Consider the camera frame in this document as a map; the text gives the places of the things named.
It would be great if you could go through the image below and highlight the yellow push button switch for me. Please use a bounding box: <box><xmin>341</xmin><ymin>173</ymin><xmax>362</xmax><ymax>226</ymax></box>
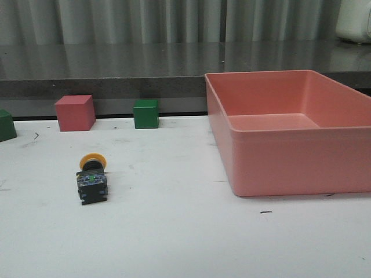
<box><xmin>76</xmin><ymin>153</ymin><xmax>108</xmax><ymax>205</ymax></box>

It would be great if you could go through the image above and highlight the green cube block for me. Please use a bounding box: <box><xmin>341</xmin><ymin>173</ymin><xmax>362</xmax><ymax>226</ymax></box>
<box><xmin>133</xmin><ymin>100</ymin><xmax>159</xmax><ymax>129</ymax></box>

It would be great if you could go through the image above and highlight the pink plastic bin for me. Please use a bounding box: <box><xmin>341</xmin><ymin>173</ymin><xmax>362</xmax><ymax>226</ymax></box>
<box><xmin>205</xmin><ymin>70</ymin><xmax>370</xmax><ymax>197</ymax></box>

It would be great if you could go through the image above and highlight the pink cube block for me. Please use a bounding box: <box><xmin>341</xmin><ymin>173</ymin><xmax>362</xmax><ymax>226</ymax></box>
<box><xmin>54</xmin><ymin>95</ymin><xmax>96</xmax><ymax>131</ymax></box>

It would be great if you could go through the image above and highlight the grey stone counter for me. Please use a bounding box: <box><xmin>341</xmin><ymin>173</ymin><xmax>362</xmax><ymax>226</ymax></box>
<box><xmin>1</xmin><ymin>39</ymin><xmax>370</xmax><ymax>119</ymax></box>

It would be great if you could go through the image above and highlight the green block at left edge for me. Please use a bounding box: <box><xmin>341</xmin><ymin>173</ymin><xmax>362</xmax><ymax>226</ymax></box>
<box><xmin>0</xmin><ymin>109</ymin><xmax>17</xmax><ymax>142</ymax></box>

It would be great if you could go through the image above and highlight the grey curtain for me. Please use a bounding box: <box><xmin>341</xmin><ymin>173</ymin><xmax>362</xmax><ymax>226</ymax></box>
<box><xmin>1</xmin><ymin>1</ymin><xmax>340</xmax><ymax>46</ymax></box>

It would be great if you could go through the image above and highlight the white rice cooker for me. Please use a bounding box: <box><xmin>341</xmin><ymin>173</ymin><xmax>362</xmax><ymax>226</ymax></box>
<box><xmin>335</xmin><ymin>0</ymin><xmax>370</xmax><ymax>43</ymax></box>

